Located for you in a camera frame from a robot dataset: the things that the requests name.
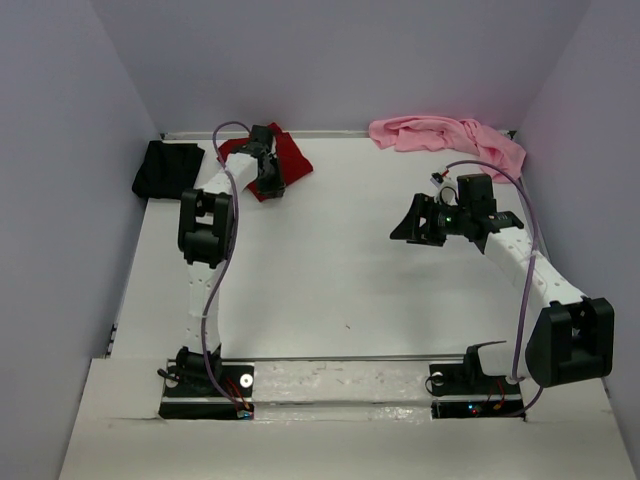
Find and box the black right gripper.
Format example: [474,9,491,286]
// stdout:
[389,192,471,247]

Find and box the red t shirt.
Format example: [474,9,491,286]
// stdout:
[216,123,313,202]

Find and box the black t shirt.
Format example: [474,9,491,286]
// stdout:
[131,140,205,200]

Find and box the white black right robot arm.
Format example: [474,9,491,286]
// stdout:
[390,171,614,388]

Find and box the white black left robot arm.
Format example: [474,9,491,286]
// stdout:
[176,125,286,401]

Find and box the pink t shirt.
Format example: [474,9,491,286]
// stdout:
[368,115,526,183]

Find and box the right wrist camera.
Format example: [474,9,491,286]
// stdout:
[431,170,458,205]

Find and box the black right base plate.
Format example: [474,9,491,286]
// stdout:
[424,341,526,420]

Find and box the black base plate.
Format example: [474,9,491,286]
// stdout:
[157,362,255,421]
[424,341,526,420]

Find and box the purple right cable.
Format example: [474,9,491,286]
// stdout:
[432,159,546,416]

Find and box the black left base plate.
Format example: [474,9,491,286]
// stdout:
[157,362,255,421]

